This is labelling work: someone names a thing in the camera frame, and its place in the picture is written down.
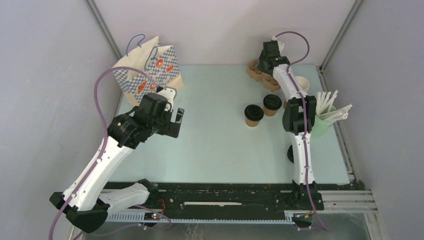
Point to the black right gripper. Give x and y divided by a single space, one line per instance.
259 64

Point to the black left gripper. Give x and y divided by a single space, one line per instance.
171 128

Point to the brown paper cup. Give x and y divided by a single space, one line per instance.
269 113
251 123

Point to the black plastic cup lid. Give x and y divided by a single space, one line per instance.
253 113
272 102

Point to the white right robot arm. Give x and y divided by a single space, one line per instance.
298 120

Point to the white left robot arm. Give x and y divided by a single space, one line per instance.
83 203

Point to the brown pulp cup carrier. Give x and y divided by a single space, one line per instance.
267 80

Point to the stack of brown paper cups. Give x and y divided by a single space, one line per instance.
303 84

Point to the blue checkered paper bag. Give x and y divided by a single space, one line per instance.
146 66

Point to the green straw holder cup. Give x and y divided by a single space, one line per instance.
320 127

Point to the stack of black lids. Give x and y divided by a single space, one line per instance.
290 154

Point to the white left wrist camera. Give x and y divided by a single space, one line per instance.
169 93

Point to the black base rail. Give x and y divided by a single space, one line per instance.
256 203

